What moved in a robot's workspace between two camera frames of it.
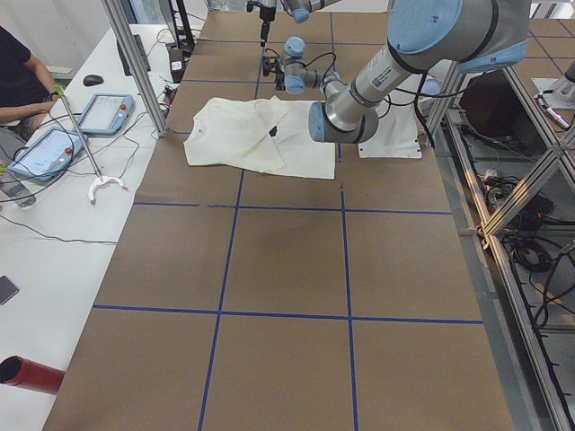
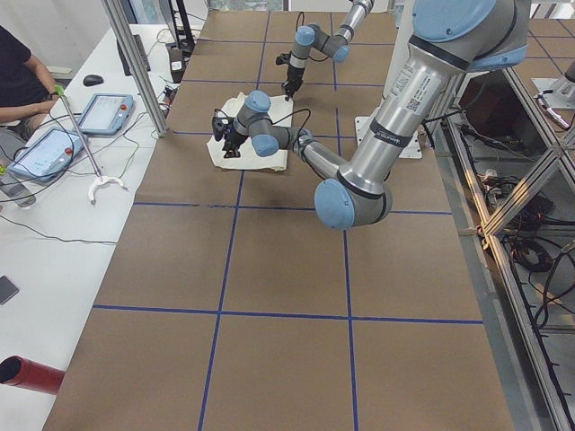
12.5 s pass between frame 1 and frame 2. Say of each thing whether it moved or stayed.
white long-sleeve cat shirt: moved
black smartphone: stayed
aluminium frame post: stayed
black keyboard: stayed
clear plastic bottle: stayed
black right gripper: moved
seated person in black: stayed
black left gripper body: moved
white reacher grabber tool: stayed
